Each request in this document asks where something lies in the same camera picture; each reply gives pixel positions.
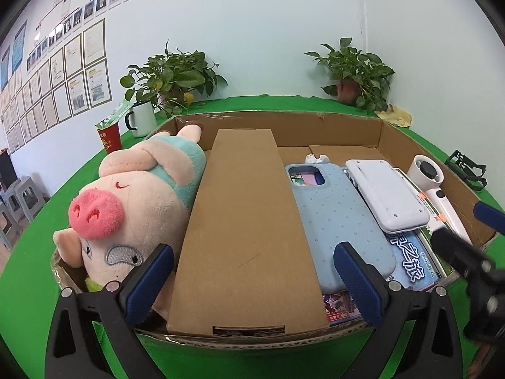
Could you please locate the pink pig plush toy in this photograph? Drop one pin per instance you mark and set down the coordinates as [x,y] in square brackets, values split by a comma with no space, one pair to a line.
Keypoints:
[142,198]

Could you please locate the light blue phone case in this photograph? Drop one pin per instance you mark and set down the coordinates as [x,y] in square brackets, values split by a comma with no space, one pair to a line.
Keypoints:
[332,211]

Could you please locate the colourful board game box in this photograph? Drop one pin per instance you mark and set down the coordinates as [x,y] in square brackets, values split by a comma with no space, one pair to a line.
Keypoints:
[414,270]

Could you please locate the person's right hand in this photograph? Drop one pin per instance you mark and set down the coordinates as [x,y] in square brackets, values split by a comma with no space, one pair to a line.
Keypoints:
[488,362]

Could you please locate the potted green plant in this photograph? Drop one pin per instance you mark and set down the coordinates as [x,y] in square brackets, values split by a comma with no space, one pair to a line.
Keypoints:
[357,78]
[169,81]

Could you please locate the long cardboard box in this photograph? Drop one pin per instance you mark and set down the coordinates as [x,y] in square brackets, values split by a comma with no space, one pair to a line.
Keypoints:
[245,267]

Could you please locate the black cabinet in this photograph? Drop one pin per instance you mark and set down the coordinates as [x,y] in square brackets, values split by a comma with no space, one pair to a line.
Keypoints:
[7,171]

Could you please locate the white enamel mug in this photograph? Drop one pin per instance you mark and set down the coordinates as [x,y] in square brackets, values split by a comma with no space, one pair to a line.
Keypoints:
[140,120]

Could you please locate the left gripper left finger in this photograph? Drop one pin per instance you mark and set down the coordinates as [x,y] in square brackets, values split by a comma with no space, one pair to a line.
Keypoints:
[73,349]

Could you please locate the right potted green plant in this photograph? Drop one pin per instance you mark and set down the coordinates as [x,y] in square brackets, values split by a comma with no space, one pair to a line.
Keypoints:
[357,78]

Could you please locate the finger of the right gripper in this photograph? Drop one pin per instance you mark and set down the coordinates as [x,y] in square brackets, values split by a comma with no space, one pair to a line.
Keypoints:
[464,258]
[490,216]

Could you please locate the small white earbuds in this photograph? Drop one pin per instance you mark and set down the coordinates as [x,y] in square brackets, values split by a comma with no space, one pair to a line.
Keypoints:
[313,159]

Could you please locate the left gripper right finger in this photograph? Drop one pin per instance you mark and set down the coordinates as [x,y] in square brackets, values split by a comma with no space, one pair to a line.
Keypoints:
[433,348]

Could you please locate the red paper cup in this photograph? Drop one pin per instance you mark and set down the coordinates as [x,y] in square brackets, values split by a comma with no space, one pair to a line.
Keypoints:
[110,137]

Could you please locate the black plastic bracket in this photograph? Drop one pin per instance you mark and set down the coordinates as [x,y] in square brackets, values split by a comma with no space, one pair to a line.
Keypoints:
[471,173]

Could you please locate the grey plastic stool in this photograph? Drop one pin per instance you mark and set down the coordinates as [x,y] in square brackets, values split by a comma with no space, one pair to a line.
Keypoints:
[24,199]

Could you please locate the left potted green plant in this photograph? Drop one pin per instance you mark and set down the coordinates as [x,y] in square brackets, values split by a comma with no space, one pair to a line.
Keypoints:
[169,81]

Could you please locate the white device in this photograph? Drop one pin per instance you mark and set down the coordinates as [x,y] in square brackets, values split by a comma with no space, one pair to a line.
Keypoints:
[394,206]

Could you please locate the large open cardboard tray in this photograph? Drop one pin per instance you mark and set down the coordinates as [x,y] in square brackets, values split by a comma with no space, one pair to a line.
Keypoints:
[339,137]

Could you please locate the white handheld fan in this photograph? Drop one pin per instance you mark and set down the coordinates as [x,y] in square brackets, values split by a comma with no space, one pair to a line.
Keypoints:
[428,177]

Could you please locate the white green carton box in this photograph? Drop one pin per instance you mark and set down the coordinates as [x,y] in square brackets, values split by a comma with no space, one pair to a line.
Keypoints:
[436,221]

